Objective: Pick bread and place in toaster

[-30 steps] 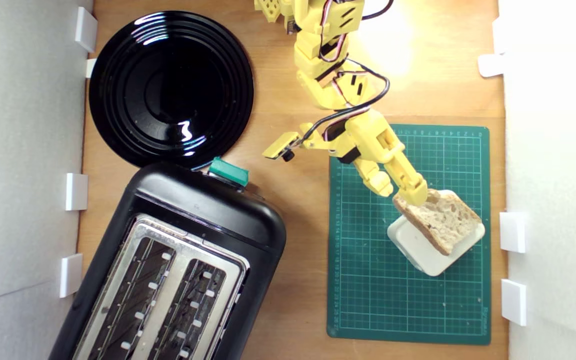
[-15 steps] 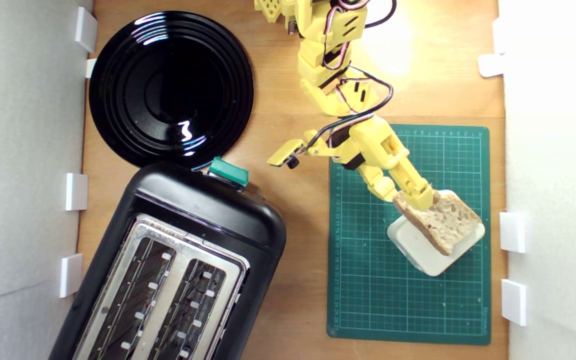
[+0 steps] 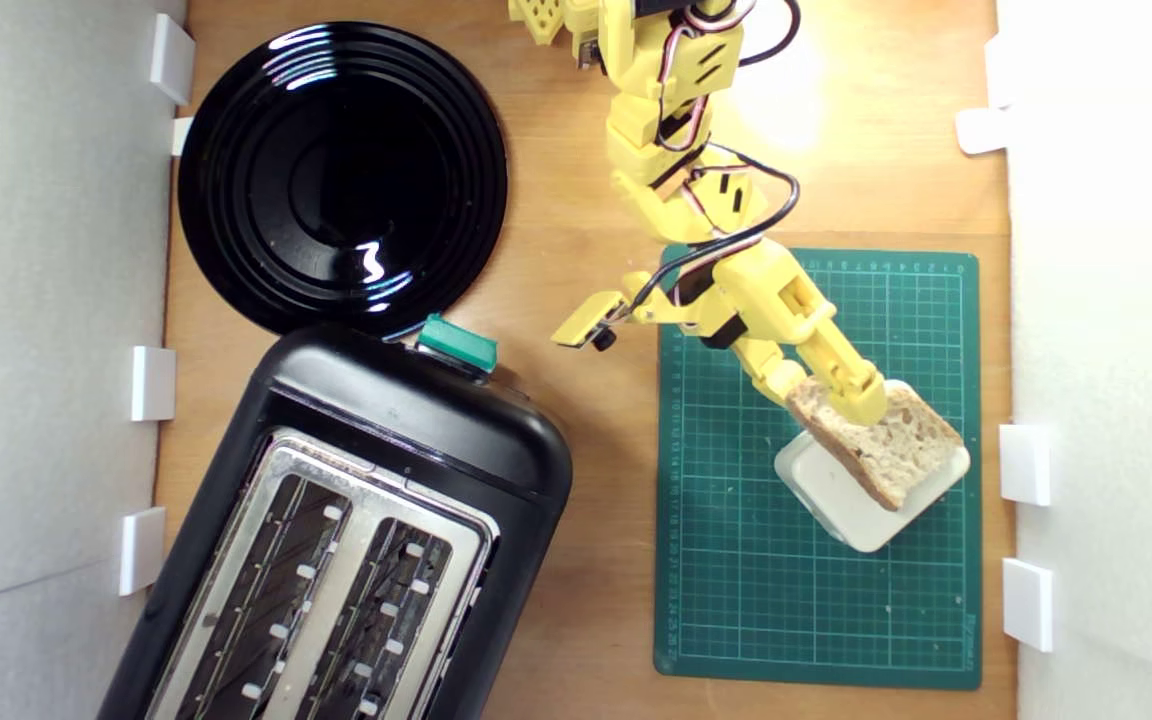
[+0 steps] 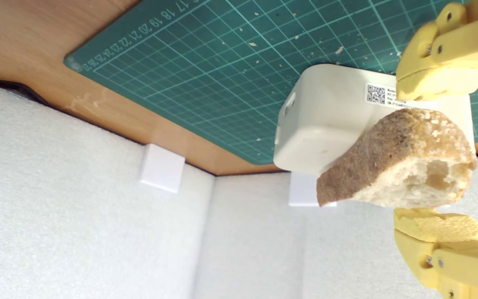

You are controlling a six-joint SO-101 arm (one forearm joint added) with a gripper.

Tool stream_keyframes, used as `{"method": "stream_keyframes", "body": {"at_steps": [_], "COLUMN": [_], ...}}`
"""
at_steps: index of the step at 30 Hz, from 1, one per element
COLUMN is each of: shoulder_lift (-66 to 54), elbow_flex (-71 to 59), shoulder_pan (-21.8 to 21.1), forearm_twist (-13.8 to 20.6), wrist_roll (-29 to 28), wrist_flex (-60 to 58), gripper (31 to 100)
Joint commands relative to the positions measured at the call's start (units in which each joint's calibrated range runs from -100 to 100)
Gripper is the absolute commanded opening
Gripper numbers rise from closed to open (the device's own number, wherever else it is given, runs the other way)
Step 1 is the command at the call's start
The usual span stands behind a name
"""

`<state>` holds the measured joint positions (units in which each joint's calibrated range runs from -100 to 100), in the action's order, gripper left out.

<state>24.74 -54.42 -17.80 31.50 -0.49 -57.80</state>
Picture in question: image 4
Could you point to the brown bread slice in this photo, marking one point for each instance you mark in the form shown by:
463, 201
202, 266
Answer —
388, 166

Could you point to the white block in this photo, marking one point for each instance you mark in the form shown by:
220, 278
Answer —
318, 124

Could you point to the green cutting mat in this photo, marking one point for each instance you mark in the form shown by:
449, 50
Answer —
222, 83

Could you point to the white wall clip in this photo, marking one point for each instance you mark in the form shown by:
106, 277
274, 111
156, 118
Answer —
301, 191
162, 168

